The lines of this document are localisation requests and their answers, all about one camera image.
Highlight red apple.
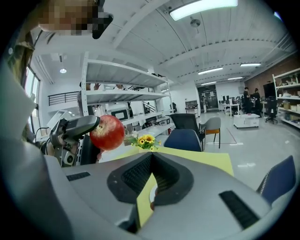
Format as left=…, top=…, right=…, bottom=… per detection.
left=89, top=114, right=126, bottom=151

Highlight white office desks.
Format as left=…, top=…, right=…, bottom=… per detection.
left=218, top=100, right=241, bottom=118

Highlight grey chair with orange seat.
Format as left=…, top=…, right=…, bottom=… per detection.
left=200, top=116, right=222, bottom=149

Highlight white microwave oven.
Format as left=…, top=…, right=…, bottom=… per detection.
left=110, top=108, right=130, bottom=122

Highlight white shelf with boxes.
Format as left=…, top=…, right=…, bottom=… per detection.
left=271, top=67, right=300, bottom=129

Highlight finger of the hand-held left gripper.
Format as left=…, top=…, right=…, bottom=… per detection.
left=80, top=135, right=102, bottom=165
left=63, top=115, right=101, bottom=139

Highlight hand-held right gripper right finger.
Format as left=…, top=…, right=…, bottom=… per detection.
left=140, top=152, right=273, bottom=240

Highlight black mesh chair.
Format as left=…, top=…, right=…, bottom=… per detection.
left=169, top=113, right=205, bottom=141

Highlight person's head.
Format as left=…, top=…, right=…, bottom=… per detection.
left=38, top=0, right=99, bottom=36

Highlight black head-worn camera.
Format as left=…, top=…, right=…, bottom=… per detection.
left=92, top=0, right=114, bottom=40

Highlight large ceiling light panel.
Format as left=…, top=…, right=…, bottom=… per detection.
left=169, top=0, right=239, bottom=21

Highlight white metal shelf rack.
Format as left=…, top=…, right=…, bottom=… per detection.
left=79, top=52, right=174, bottom=133

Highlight person's plaid shirt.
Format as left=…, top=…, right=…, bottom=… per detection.
left=6, top=32, right=36, bottom=85

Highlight black wall monitor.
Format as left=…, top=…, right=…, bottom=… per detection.
left=262, top=82, right=276, bottom=99

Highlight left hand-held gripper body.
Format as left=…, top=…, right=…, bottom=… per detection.
left=48, top=118, right=82, bottom=167

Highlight grey ceiling pendant fixture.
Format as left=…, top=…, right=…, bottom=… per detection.
left=190, top=16, right=202, bottom=34

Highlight white low table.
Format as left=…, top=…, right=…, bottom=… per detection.
left=233, top=114, right=261, bottom=130

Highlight sunflower bouquet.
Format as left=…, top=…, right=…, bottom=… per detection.
left=130, top=134, right=162, bottom=151

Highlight dark blue chair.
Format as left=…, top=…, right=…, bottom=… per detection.
left=163, top=128, right=203, bottom=152
left=256, top=155, right=297, bottom=205

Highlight black office chair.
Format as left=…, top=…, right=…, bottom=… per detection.
left=265, top=96, right=278, bottom=125

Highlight black railing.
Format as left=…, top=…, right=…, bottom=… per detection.
left=48, top=91, right=80, bottom=107

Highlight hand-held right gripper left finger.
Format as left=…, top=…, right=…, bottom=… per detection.
left=44, top=152, right=153, bottom=240

